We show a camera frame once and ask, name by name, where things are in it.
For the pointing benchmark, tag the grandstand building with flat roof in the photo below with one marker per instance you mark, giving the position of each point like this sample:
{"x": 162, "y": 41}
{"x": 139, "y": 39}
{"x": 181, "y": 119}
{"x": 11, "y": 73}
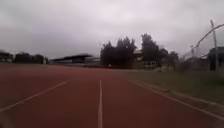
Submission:
{"x": 75, "y": 59}

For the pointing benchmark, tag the dark building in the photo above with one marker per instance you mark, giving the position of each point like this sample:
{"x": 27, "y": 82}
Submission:
{"x": 217, "y": 57}

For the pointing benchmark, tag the group of dark trees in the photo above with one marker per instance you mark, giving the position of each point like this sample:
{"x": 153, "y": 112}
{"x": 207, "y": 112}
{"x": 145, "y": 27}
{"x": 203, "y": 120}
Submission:
{"x": 123, "y": 53}

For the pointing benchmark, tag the red running track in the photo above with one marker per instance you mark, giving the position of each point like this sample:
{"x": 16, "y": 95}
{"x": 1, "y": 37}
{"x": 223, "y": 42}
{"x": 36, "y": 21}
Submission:
{"x": 66, "y": 100}

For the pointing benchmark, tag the grey kerb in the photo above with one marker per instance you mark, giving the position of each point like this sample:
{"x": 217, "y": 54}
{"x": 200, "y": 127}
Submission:
{"x": 186, "y": 96}

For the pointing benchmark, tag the pale building behind trees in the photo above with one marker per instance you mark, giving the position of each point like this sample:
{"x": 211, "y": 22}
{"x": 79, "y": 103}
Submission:
{"x": 141, "y": 60}

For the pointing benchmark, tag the grass strip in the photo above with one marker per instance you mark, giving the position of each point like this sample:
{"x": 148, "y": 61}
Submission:
{"x": 186, "y": 83}

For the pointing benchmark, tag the pale pole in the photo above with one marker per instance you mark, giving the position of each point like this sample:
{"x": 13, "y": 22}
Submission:
{"x": 214, "y": 43}

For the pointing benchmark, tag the row of dark trees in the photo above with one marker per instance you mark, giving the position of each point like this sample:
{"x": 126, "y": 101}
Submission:
{"x": 25, "y": 58}

